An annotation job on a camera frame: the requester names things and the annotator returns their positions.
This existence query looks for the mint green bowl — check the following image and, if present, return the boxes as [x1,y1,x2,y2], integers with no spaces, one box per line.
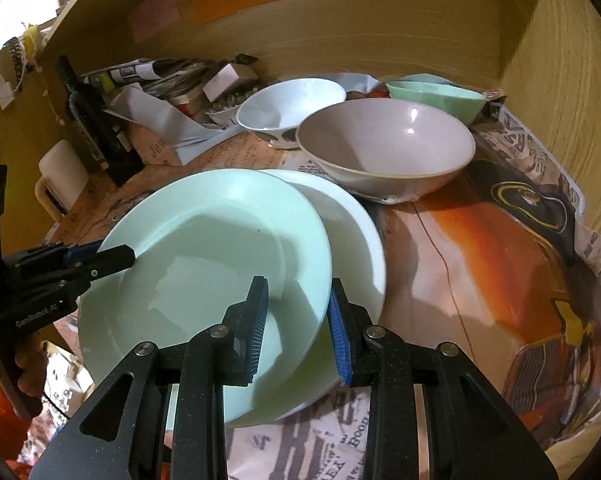
[385,73,487,126]

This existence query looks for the pile of papers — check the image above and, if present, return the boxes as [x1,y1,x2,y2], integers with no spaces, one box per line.
[80,55,258,101]

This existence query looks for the small white card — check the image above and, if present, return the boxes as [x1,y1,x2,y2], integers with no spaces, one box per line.
[202,62,258,103]

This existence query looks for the white plate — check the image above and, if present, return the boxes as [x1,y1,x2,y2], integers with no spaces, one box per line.
[258,169,386,418]

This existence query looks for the small bowl of trinkets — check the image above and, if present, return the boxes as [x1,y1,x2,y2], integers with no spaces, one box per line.
[204,91,254,128]

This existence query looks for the pale pink bowl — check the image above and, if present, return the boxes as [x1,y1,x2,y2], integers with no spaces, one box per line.
[296,98,476,204]

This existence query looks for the yellow headband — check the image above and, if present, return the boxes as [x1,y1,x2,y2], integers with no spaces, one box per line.
[23,25,44,53]

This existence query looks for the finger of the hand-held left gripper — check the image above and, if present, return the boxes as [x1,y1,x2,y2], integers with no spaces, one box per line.
[3,240,136,306]

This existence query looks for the dark wine bottle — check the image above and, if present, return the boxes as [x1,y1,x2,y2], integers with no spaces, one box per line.
[54,56,144,186]

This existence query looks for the dark headband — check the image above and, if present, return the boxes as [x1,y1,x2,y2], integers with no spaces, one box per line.
[0,37,31,76]

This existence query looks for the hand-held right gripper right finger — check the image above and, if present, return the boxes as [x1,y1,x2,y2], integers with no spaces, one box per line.
[329,277,554,480]

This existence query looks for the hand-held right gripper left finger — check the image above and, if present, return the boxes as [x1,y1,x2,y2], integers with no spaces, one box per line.
[28,275,271,480]

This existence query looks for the white bowl with dark pattern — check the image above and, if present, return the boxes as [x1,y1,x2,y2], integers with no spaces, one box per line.
[236,78,347,150]

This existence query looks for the beige mug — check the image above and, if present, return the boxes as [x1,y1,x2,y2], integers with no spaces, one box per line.
[34,140,90,223]

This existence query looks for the white car print paper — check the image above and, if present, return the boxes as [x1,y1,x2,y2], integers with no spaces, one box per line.
[225,95,601,480]

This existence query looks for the folded white paper sheet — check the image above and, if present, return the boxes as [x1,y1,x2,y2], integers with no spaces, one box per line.
[103,85,251,166]

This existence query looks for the person's left hand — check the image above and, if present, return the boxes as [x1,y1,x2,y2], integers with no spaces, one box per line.
[13,339,48,413]

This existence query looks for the pink sticky note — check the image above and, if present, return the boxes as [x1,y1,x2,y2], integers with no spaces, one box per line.
[128,0,182,43]

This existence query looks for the pale green plate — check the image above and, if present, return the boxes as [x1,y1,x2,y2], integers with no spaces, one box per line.
[78,167,331,423]

